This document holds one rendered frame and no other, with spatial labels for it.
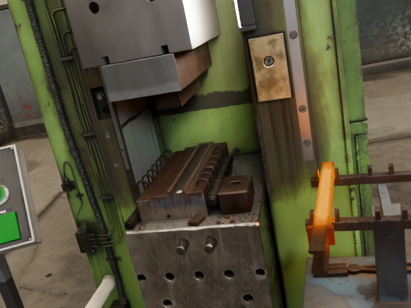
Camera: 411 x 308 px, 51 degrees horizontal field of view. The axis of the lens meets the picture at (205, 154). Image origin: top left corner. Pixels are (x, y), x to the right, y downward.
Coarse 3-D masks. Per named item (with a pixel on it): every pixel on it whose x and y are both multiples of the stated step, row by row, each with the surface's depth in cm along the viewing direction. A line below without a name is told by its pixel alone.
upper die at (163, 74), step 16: (208, 48) 144; (112, 64) 110; (128, 64) 109; (144, 64) 108; (160, 64) 108; (176, 64) 107; (192, 64) 122; (208, 64) 142; (112, 80) 112; (128, 80) 111; (144, 80) 110; (160, 80) 109; (176, 80) 108; (192, 80) 120; (112, 96) 113; (128, 96) 112; (144, 96) 111
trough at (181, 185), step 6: (204, 144) 156; (198, 150) 152; (204, 150) 153; (198, 156) 148; (192, 162) 143; (198, 162) 143; (186, 168) 136; (192, 168) 138; (186, 174) 134; (180, 180) 129; (186, 180) 129; (174, 186) 123; (180, 186) 125; (174, 192) 122; (180, 192) 121
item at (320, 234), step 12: (324, 168) 104; (324, 180) 97; (324, 192) 91; (324, 204) 87; (324, 216) 82; (312, 228) 77; (324, 228) 76; (312, 240) 73; (324, 240) 72; (312, 252) 70; (324, 252) 70; (312, 264) 73; (324, 264) 72
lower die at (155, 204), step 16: (224, 144) 153; (176, 160) 151; (208, 160) 141; (160, 176) 139; (176, 176) 133; (192, 176) 127; (208, 176) 127; (144, 192) 128; (160, 192) 123; (192, 192) 118; (208, 192) 123; (144, 208) 123; (160, 208) 122; (176, 208) 121; (192, 208) 120; (208, 208) 121
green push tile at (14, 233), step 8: (0, 216) 116; (8, 216) 116; (16, 216) 116; (0, 224) 115; (8, 224) 115; (16, 224) 115; (0, 232) 115; (8, 232) 115; (16, 232) 115; (0, 240) 114; (8, 240) 114
